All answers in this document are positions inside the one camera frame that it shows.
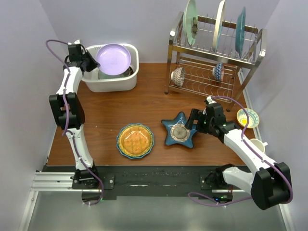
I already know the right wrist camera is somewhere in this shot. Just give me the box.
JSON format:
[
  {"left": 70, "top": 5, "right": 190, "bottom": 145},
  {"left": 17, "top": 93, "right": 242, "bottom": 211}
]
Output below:
[{"left": 203, "top": 96, "right": 217, "bottom": 115}]

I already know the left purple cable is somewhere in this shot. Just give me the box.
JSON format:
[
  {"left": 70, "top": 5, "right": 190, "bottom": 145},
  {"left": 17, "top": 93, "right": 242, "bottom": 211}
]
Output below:
[{"left": 45, "top": 39, "right": 104, "bottom": 205}]

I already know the mint floral plate in rack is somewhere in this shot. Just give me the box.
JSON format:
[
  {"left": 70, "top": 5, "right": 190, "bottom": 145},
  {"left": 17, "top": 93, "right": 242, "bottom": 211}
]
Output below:
[{"left": 183, "top": 0, "right": 198, "bottom": 46}]

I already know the teal plate in rack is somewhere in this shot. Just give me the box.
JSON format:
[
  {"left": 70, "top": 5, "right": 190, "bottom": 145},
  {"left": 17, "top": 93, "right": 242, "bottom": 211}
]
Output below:
[{"left": 235, "top": 7, "right": 246, "bottom": 58}]

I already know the aluminium rail frame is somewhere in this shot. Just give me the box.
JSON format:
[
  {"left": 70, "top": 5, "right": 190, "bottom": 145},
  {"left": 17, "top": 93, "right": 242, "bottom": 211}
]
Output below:
[{"left": 18, "top": 171, "right": 101, "bottom": 231}]

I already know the blue zigzag bowl in rack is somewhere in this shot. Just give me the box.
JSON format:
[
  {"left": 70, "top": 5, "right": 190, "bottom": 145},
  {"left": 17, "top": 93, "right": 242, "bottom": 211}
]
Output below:
[{"left": 212, "top": 63, "right": 224, "bottom": 82}]

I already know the lilac plastic plate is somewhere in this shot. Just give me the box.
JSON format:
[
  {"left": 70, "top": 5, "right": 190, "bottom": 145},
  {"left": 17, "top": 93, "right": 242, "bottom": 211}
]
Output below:
[{"left": 95, "top": 44, "right": 131, "bottom": 76}]

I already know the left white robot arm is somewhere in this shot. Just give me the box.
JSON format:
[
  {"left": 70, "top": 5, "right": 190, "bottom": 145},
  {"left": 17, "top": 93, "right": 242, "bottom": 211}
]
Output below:
[{"left": 46, "top": 39, "right": 103, "bottom": 189}]

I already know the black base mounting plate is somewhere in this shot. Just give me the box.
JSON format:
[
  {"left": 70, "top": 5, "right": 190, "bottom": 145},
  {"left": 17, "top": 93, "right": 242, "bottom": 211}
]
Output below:
[{"left": 36, "top": 166, "right": 239, "bottom": 204}]

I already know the teal star-shaped plate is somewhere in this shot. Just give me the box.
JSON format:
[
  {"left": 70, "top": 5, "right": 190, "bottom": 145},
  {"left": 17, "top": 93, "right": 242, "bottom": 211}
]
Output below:
[{"left": 161, "top": 112, "right": 197, "bottom": 148}]

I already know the white ceramic mug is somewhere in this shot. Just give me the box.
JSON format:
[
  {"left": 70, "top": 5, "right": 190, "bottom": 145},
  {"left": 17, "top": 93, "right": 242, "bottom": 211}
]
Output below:
[{"left": 250, "top": 139, "right": 268, "bottom": 153}]

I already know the cream plate in rack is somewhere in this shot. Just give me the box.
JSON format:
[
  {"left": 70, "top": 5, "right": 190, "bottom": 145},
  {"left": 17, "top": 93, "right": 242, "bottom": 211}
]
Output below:
[{"left": 212, "top": 0, "right": 225, "bottom": 52}]

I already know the amber glass plate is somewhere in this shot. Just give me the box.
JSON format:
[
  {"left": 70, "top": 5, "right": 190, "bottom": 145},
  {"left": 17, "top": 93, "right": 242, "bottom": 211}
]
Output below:
[{"left": 119, "top": 124, "right": 153, "bottom": 156}]

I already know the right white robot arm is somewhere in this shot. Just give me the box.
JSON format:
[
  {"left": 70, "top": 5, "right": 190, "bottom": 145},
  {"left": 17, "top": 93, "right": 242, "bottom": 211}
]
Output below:
[{"left": 185, "top": 103, "right": 293, "bottom": 210}]

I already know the brown patterned bowl in rack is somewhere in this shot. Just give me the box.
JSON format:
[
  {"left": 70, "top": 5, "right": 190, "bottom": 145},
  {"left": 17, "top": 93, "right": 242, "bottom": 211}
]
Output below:
[{"left": 171, "top": 67, "right": 186, "bottom": 87}]

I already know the blue yellow patterned bowl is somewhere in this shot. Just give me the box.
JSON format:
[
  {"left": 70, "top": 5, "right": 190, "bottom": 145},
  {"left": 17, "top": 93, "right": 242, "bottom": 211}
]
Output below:
[{"left": 236, "top": 108, "right": 260, "bottom": 128}]

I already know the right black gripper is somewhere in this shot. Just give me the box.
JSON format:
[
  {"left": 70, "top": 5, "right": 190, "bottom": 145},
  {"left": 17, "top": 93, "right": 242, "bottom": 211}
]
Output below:
[{"left": 185, "top": 108, "right": 214, "bottom": 135}]

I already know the black rimmed checkered plate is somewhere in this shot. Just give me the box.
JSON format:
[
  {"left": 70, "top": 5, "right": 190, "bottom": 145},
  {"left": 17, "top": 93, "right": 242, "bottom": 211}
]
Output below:
[{"left": 120, "top": 66, "right": 134, "bottom": 77}]

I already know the steel two-tier dish rack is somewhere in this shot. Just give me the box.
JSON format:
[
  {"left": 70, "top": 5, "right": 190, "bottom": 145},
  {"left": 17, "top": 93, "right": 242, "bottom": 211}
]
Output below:
[{"left": 164, "top": 12, "right": 268, "bottom": 100}]

